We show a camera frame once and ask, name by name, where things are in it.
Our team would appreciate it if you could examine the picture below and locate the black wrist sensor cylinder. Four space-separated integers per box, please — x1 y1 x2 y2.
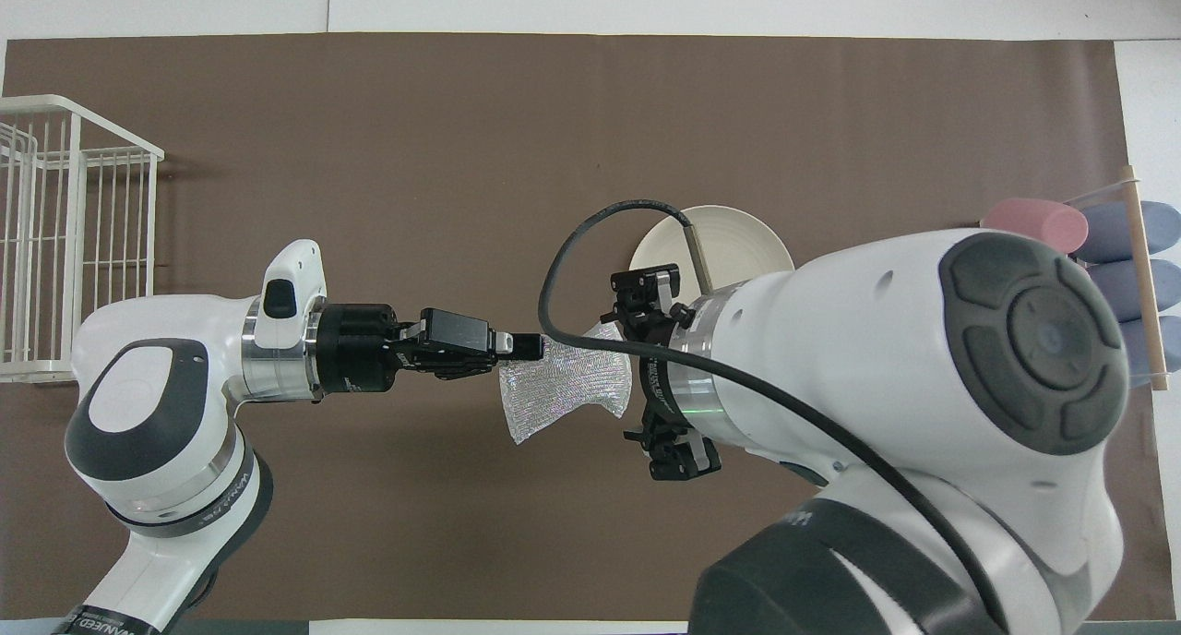
638 326 707 433
318 305 400 394

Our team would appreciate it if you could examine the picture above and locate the white wire dish rack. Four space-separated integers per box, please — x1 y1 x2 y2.
0 95 165 384

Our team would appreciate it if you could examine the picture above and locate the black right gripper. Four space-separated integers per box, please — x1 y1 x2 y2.
611 264 722 482

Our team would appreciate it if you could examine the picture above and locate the brown paper table mat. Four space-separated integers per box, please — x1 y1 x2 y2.
0 33 1154 622

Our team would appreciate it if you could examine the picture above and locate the black right wrist sensor cylinder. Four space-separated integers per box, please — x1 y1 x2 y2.
638 326 707 433

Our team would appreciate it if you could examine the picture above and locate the cup rack with wooden bar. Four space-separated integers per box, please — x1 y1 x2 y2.
1061 164 1171 393

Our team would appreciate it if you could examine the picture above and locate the black left wrist sensor cylinder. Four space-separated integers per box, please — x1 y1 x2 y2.
318 305 400 394

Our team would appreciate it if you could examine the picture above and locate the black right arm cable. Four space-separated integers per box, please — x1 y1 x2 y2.
538 201 1011 631

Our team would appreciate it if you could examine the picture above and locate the cream round plate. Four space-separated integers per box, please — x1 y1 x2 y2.
629 205 796 294

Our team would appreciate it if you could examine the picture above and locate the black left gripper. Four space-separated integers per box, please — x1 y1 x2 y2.
397 308 545 379

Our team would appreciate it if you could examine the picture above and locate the pink plastic cup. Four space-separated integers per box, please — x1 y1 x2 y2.
980 198 1090 254

